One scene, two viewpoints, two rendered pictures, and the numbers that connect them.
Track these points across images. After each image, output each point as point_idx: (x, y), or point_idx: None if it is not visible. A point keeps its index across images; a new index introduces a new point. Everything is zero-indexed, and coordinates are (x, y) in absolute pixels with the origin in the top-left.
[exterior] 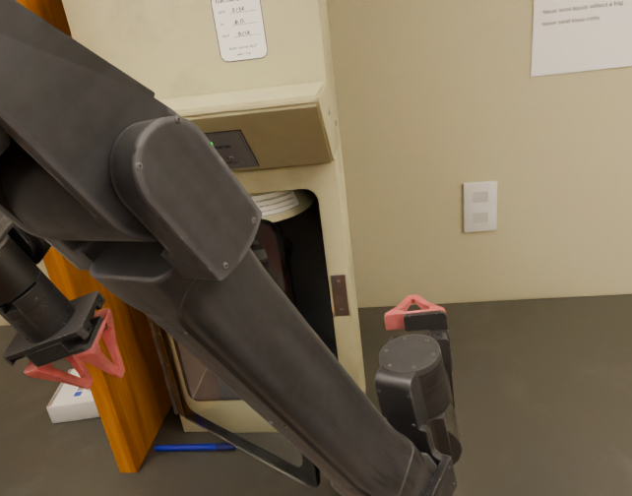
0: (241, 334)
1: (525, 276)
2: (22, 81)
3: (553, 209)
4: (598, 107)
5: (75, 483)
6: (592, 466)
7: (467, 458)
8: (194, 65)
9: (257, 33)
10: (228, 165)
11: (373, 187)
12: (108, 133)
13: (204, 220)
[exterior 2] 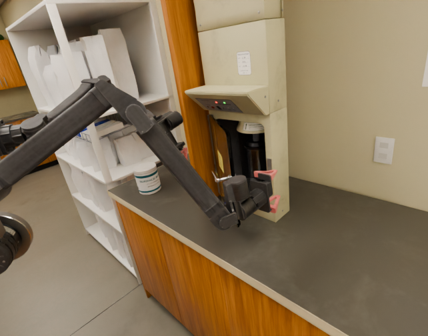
0: (156, 148)
1: (405, 193)
2: (113, 97)
3: None
4: None
5: (186, 202)
6: (348, 271)
7: (302, 246)
8: (231, 75)
9: (249, 66)
10: (234, 111)
11: (331, 129)
12: (126, 105)
13: (138, 123)
